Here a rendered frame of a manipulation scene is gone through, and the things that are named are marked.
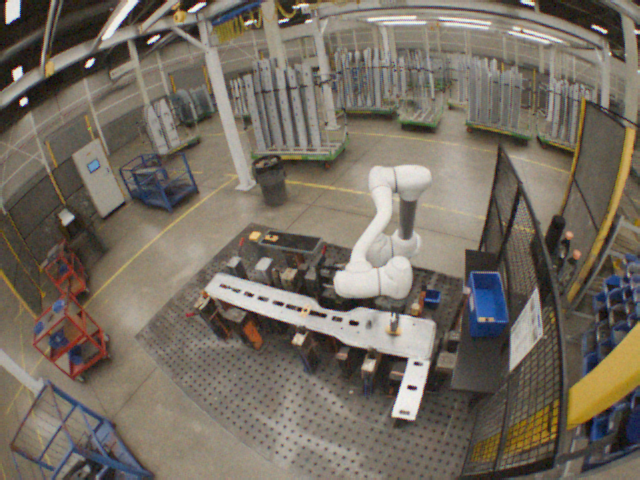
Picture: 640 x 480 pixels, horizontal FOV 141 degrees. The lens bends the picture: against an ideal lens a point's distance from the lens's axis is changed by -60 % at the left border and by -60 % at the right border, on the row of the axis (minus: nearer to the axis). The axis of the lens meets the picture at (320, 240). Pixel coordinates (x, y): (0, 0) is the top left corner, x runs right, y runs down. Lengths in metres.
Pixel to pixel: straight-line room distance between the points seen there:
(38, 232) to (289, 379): 7.70
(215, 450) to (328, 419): 1.23
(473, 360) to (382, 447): 0.61
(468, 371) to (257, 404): 1.10
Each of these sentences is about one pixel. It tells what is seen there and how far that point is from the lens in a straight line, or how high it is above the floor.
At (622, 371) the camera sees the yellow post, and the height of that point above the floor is 1.75.
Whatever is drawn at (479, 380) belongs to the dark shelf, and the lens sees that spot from 1.27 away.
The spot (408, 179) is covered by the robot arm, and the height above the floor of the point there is 1.53.
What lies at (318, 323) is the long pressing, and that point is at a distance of 1.40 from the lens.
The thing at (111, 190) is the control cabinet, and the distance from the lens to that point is 7.68.
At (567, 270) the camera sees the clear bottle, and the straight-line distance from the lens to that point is 1.03.
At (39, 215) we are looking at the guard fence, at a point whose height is 1.22.
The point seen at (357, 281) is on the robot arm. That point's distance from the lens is 0.98.
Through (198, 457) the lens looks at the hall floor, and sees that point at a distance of 2.53.
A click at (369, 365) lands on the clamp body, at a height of 1.04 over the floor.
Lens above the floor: 2.15
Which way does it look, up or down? 39 degrees down
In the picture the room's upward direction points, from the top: 11 degrees counter-clockwise
